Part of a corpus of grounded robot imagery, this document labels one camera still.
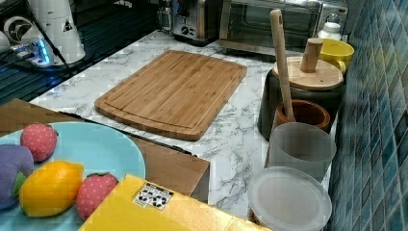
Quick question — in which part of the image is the silver two-slot toaster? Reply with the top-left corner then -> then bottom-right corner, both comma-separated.
158,0 -> 222,45

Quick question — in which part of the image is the wooden drawer box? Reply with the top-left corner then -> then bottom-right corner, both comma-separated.
0,99 -> 210,203

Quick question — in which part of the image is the yellow cereal box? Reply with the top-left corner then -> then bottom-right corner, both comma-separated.
79,174 -> 271,231

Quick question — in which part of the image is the purple toy eggplant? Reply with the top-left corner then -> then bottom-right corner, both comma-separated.
0,144 -> 34,210

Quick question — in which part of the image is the toy lemon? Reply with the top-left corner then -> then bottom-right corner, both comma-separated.
19,161 -> 84,218

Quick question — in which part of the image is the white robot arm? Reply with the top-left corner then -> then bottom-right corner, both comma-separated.
1,0 -> 87,68

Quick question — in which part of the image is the upper toy strawberry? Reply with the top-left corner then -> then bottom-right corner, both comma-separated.
20,123 -> 59,163

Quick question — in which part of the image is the yellow mug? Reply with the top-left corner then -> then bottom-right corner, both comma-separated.
319,38 -> 354,74

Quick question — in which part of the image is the small white bottle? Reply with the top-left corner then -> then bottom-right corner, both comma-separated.
318,22 -> 342,40

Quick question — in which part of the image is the toy strawberry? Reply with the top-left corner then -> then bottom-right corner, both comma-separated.
76,172 -> 118,220
20,123 -> 59,163

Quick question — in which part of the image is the clear jar with lid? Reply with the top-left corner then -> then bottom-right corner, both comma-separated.
247,167 -> 332,231

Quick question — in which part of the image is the brown wooden utensil cup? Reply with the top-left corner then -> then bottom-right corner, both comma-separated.
272,99 -> 330,133

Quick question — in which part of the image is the lower toy strawberry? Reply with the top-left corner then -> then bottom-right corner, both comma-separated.
76,172 -> 118,220

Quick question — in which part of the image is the silver toaster oven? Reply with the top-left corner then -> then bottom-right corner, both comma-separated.
218,0 -> 348,55

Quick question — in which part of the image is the black canister wooden lid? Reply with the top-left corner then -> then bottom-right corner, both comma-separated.
257,38 -> 344,141

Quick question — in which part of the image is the frosted plastic cup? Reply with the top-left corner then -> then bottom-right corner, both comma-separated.
266,122 -> 337,183

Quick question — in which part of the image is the bamboo cutting board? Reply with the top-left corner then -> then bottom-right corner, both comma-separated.
94,50 -> 247,141

